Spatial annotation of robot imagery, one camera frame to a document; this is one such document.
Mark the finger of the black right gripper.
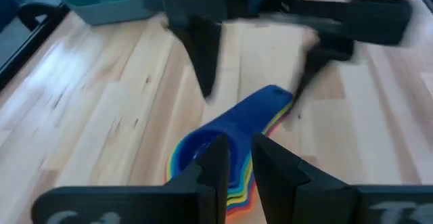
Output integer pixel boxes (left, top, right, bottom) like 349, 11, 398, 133
293, 34, 355, 98
168, 22, 223, 98

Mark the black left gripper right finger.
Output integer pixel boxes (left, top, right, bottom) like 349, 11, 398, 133
252, 132, 433, 224

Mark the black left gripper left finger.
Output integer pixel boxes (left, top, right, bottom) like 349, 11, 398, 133
32, 134, 231, 224

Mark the green measuring cup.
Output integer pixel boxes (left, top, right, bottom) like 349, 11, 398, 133
169, 104, 292, 200

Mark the yellow measuring cup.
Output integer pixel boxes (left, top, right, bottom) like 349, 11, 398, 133
167, 105, 294, 206

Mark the cyan measuring cup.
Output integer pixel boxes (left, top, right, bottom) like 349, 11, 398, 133
171, 132, 253, 196

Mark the blue measuring cup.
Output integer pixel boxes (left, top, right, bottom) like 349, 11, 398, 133
226, 171, 257, 211

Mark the red measuring cup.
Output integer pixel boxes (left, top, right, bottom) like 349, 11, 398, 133
226, 176, 258, 217

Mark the orange measuring cup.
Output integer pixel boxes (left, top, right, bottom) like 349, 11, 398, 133
164, 110, 294, 222

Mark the indigo measuring cup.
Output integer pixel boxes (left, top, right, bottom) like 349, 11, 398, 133
175, 84, 294, 188

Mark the teal plastic basket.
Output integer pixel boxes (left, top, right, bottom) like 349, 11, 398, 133
55, 0, 165, 27

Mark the black aluminium table frame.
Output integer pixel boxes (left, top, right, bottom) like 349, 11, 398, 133
0, 2, 70, 90

